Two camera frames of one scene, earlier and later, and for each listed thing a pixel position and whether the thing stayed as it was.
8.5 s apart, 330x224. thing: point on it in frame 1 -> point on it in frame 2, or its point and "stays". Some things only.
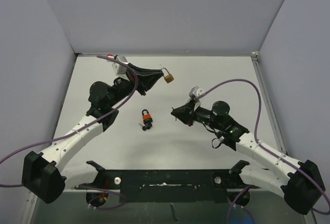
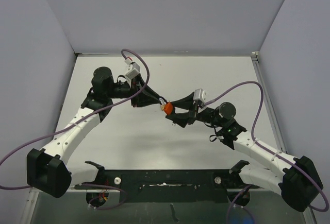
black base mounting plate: [194, 186] stays
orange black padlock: [147, 118] -> [167, 107]
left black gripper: [146, 78] -> [141, 99]
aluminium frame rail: [308, 216] stays
